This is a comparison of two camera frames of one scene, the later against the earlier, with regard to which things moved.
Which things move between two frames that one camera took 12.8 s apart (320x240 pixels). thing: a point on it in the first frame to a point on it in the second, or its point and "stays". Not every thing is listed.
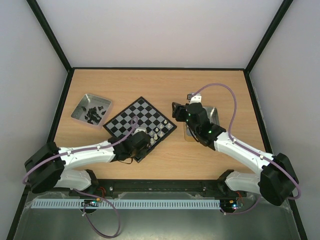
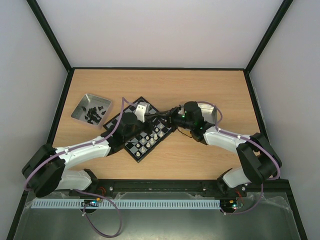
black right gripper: x=179 y=111 to x=172 y=117
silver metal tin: x=92 y=110 stays
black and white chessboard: x=141 y=114 stays
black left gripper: x=142 y=152 to x=149 y=118
